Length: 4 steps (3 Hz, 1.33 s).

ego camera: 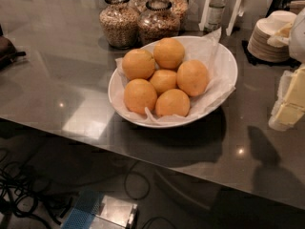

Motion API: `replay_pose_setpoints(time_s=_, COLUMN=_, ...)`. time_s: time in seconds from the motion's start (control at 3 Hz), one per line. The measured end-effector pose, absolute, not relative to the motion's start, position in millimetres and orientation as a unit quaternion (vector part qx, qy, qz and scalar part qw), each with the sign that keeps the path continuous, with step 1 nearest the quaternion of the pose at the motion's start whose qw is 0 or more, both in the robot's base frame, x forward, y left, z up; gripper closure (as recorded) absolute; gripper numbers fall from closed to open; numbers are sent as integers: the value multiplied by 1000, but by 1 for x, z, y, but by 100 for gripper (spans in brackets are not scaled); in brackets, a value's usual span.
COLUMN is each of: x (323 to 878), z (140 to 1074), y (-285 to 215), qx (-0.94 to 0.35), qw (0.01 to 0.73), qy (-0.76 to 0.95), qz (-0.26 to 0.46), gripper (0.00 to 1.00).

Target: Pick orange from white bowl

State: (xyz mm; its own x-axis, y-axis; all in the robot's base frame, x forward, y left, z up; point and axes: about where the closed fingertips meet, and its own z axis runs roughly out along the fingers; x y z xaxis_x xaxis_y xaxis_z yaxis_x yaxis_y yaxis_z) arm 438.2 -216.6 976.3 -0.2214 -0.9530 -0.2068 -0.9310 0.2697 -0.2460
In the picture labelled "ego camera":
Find blue and metal box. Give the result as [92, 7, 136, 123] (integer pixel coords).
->
[61, 191, 138, 229]

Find white stand frame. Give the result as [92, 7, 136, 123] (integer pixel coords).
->
[199, 0, 244, 36]

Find black cables under table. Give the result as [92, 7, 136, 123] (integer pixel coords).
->
[0, 148, 74, 226]

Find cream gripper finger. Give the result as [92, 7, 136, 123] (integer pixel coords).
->
[267, 22, 293, 48]
[269, 64, 305, 131]

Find stack of white plates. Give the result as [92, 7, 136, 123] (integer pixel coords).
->
[247, 10, 296, 63]

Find white paper liner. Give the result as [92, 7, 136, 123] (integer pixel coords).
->
[114, 27, 236, 126]

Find dark brown object at left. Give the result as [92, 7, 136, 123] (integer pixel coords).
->
[0, 26, 26, 70]

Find black mat under plates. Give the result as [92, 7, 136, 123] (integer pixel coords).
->
[241, 40, 301, 68]

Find right glass grain jar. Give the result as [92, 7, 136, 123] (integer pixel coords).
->
[137, 0, 180, 45]

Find orange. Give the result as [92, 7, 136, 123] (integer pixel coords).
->
[122, 49, 155, 80]
[150, 70, 177, 95]
[177, 60, 210, 96]
[124, 79, 157, 115]
[153, 38, 185, 70]
[155, 89, 190, 116]

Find white ceramic bowl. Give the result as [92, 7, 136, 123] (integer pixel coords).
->
[107, 35, 239, 130]

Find glass grain jar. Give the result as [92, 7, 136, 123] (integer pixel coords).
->
[137, 0, 180, 45]
[170, 0, 188, 28]
[99, 0, 138, 49]

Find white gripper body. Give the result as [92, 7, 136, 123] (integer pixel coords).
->
[289, 8, 305, 64]

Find rear glass grain jar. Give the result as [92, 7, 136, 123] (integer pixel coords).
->
[170, 0, 188, 28]

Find clear glass bottle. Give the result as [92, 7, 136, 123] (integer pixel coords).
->
[204, 0, 226, 32]

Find left glass grain jar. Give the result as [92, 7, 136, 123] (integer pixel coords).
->
[99, 0, 138, 49]

